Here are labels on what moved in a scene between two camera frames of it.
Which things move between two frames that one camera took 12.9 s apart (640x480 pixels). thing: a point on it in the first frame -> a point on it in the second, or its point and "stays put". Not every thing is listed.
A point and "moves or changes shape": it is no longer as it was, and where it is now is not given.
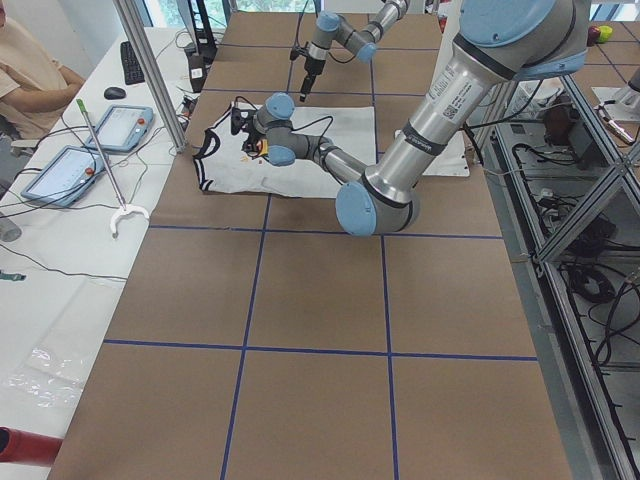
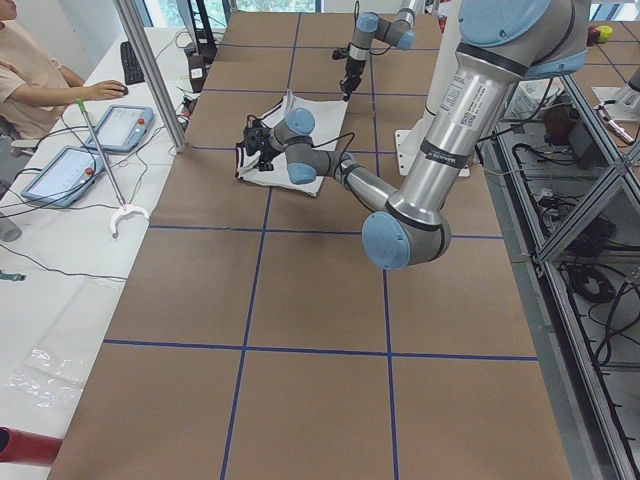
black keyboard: x=131 y=67 stays put
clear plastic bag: x=50 y=380 stays put
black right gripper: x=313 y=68 -> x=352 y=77
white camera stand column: x=453 y=159 stays put
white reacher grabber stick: x=126 y=209 stays put
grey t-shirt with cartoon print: x=224 y=166 moves or changes shape
